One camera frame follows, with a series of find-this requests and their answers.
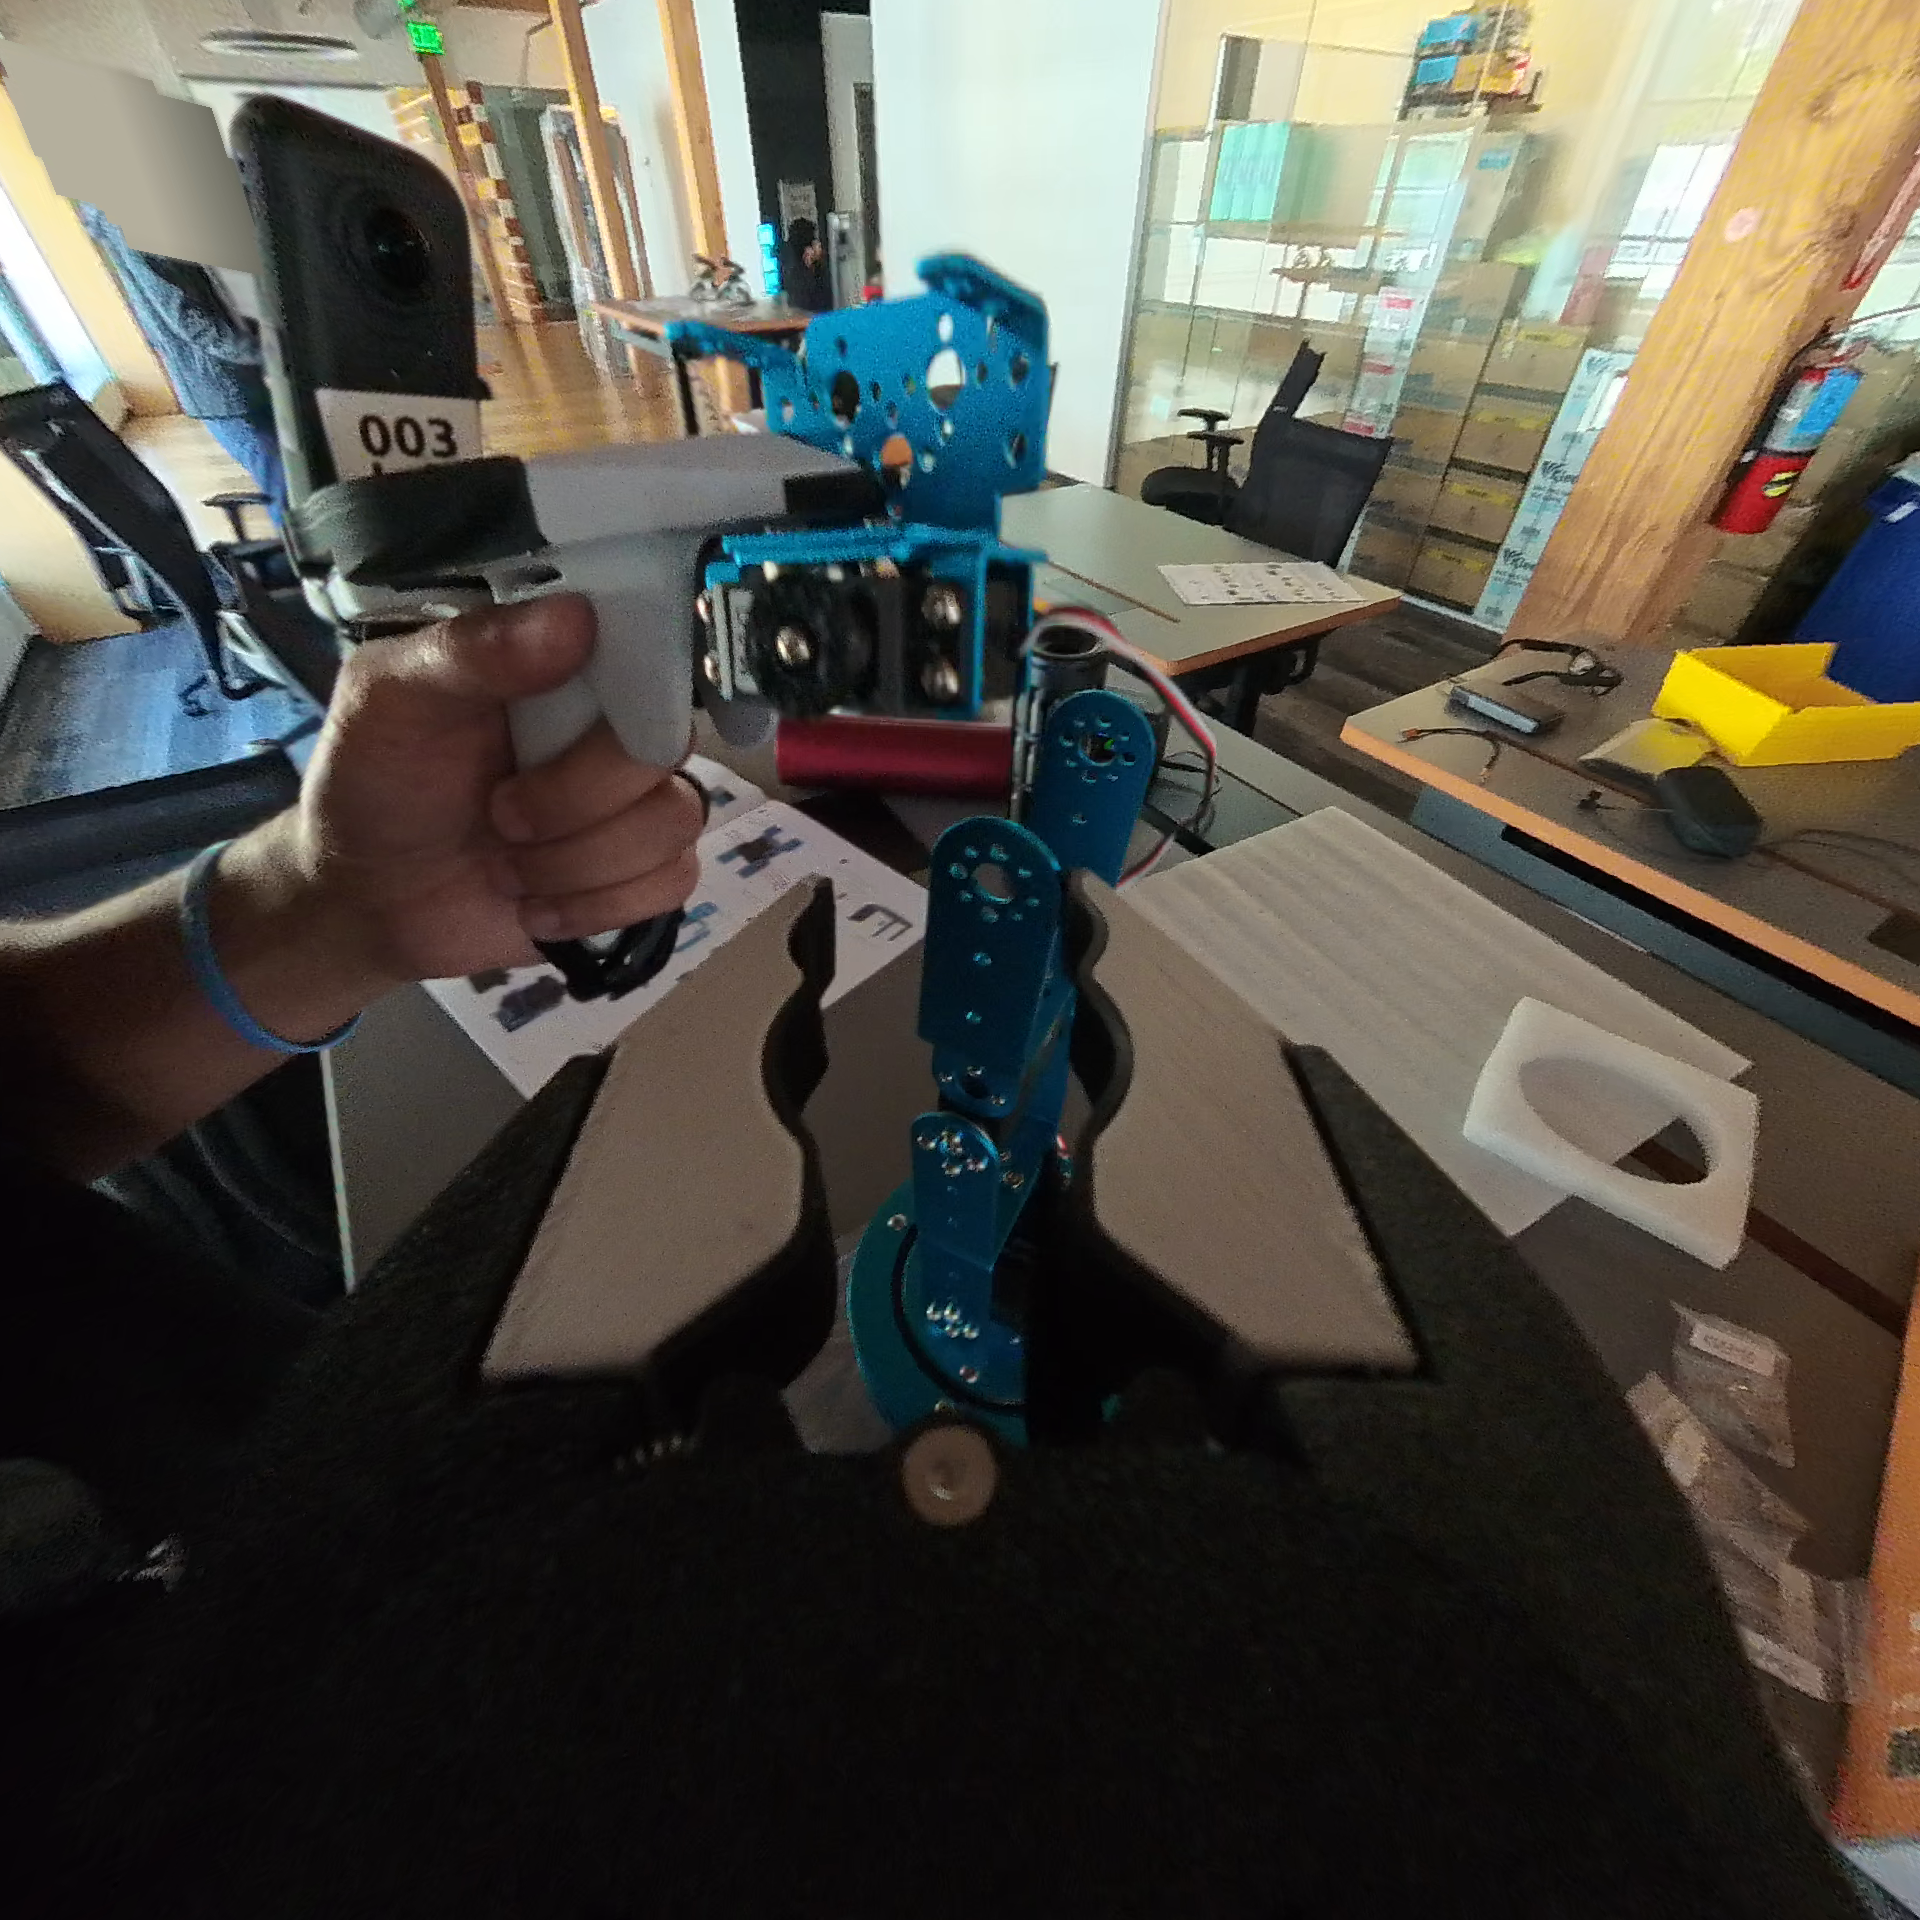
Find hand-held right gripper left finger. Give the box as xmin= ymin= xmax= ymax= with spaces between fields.
xmin=482 ymin=877 xmax=840 ymax=1381

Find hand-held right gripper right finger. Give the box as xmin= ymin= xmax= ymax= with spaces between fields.
xmin=1051 ymin=877 xmax=1420 ymax=1377

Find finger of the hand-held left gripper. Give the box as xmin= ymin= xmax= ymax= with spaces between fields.
xmin=524 ymin=434 xmax=891 ymax=554

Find red white black servo cable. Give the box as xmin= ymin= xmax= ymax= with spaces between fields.
xmin=1032 ymin=597 xmax=1223 ymax=883

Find cluttered background desk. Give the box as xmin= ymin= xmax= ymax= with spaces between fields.
xmin=588 ymin=253 xmax=818 ymax=440

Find dark grey desk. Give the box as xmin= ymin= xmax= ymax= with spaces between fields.
xmin=324 ymin=718 xmax=1920 ymax=1848

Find grey desk with orange edge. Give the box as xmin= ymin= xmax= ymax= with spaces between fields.
xmin=993 ymin=479 xmax=1409 ymax=680

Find neighbouring grey desk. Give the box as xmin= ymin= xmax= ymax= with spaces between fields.
xmin=1336 ymin=644 xmax=1920 ymax=1032

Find person's left hand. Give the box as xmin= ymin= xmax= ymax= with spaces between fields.
xmin=282 ymin=596 xmax=709 ymax=1043

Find white foam piece with hole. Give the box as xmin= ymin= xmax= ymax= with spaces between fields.
xmin=1459 ymin=992 xmax=1765 ymax=1275

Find white foam sheet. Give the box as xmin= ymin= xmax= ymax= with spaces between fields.
xmin=1114 ymin=803 xmax=1753 ymax=1240

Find dark red tube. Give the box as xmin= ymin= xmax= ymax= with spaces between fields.
xmin=772 ymin=710 xmax=1016 ymax=798

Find printed assembly manual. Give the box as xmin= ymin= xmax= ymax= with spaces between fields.
xmin=420 ymin=754 xmax=932 ymax=1102

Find black cylindrical bottle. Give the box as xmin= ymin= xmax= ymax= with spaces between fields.
xmin=1016 ymin=628 xmax=1114 ymax=818

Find blue wristband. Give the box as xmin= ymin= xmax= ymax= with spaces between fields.
xmin=178 ymin=837 xmax=367 ymax=1059

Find group of small parts bags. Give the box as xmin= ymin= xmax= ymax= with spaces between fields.
xmin=1623 ymin=1304 xmax=1851 ymax=1709

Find loose printed sheet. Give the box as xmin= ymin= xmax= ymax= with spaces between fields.
xmin=1152 ymin=554 xmax=1371 ymax=611

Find black computer mouse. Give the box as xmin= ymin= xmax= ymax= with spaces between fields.
xmin=1647 ymin=762 xmax=1767 ymax=862

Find black mesh office chair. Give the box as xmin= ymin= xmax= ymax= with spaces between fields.
xmin=1138 ymin=343 xmax=1402 ymax=574

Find yellow plastic bin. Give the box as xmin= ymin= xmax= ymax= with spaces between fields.
xmin=1647 ymin=641 xmax=1920 ymax=772

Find orange and white cardboard box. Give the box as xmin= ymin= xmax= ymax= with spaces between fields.
xmin=1828 ymin=1304 xmax=1920 ymax=1852

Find stacked cardboard boxes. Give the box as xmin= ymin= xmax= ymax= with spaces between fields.
xmin=1332 ymin=253 xmax=1641 ymax=628

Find blue barrel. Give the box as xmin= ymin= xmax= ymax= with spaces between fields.
xmin=1790 ymin=462 xmax=1920 ymax=710

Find red fire extinguisher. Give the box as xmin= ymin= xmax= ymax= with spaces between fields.
xmin=1709 ymin=334 xmax=1866 ymax=542

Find wooden pillar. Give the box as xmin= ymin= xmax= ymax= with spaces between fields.
xmin=1507 ymin=0 xmax=1920 ymax=650

